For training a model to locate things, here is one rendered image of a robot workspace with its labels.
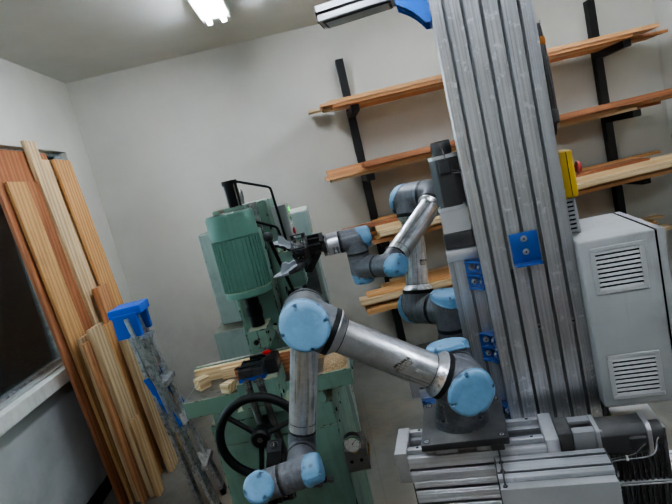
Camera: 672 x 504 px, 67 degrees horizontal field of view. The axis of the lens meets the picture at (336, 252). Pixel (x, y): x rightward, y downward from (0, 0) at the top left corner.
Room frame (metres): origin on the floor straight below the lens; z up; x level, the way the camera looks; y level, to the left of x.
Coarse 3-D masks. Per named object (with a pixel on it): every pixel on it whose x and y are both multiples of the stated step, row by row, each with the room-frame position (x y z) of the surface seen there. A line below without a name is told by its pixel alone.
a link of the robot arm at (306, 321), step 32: (288, 320) 1.11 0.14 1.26; (320, 320) 1.10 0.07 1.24; (352, 320) 1.17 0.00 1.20; (320, 352) 1.13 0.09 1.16; (352, 352) 1.13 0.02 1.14; (384, 352) 1.13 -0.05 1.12; (416, 352) 1.14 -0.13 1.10; (448, 352) 1.17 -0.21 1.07; (448, 384) 1.11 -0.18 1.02; (480, 384) 1.10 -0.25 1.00
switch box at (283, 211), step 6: (282, 204) 2.12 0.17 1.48; (282, 210) 2.10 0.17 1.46; (276, 216) 2.10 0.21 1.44; (282, 216) 2.10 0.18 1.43; (288, 216) 2.11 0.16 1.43; (276, 222) 2.11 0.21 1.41; (282, 222) 2.10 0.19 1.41; (288, 222) 2.10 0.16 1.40; (288, 228) 2.10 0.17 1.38; (282, 234) 2.10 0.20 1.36; (288, 234) 2.10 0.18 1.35; (294, 234) 2.16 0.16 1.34; (288, 240) 2.10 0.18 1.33
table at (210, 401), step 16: (320, 368) 1.72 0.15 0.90; (352, 368) 1.73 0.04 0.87; (288, 384) 1.67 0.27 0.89; (320, 384) 1.67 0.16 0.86; (336, 384) 1.66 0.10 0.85; (192, 400) 1.71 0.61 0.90; (208, 400) 1.69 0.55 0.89; (224, 400) 1.69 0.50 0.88; (288, 400) 1.58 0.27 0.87; (192, 416) 1.69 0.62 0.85; (240, 416) 1.59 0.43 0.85
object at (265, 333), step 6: (270, 318) 1.92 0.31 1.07; (264, 324) 1.85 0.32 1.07; (270, 324) 1.88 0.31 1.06; (252, 330) 1.80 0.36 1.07; (258, 330) 1.79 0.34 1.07; (264, 330) 1.79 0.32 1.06; (270, 330) 1.85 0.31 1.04; (252, 336) 1.79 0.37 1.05; (258, 336) 1.79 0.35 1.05; (264, 336) 1.79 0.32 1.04; (270, 336) 1.83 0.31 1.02; (252, 342) 1.79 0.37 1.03; (264, 342) 1.79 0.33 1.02; (270, 342) 1.80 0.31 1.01; (252, 348) 1.79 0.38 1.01; (258, 348) 1.79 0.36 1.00
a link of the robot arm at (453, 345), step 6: (432, 342) 1.34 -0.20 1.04; (438, 342) 1.32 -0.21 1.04; (444, 342) 1.30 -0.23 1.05; (450, 342) 1.29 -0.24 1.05; (456, 342) 1.27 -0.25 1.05; (462, 342) 1.26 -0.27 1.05; (468, 342) 1.29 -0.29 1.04; (426, 348) 1.31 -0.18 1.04; (432, 348) 1.28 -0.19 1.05; (438, 348) 1.26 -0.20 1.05; (444, 348) 1.25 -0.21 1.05; (450, 348) 1.25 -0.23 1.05; (456, 348) 1.25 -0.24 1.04; (462, 348) 1.25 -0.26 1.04; (468, 348) 1.27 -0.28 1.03; (468, 354) 1.24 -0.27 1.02
